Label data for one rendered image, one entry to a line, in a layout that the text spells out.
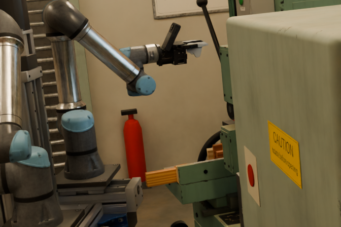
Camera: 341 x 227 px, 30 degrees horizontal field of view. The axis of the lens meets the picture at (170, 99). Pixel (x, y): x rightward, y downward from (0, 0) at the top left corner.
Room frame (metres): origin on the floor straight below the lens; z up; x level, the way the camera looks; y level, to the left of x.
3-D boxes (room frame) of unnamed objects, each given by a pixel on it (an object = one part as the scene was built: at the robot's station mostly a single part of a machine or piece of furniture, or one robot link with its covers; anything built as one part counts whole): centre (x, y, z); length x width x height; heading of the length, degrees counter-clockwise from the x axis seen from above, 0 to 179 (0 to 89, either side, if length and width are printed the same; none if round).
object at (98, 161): (2.29, 0.35, 0.87); 0.15 x 0.15 x 0.10
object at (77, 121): (2.30, 0.35, 0.98); 0.13 x 0.12 x 0.14; 16
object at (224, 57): (1.64, -0.19, 1.23); 0.09 x 0.08 x 0.15; 14
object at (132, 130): (4.70, 0.31, 0.30); 0.19 x 0.18 x 0.60; 5
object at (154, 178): (1.86, -0.20, 0.92); 0.60 x 0.02 x 0.04; 104
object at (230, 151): (1.67, -0.18, 1.02); 0.09 x 0.07 x 0.12; 104
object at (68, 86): (2.42, 0.38, 1.19); 0.15 x 0.12 x 0.55; 16
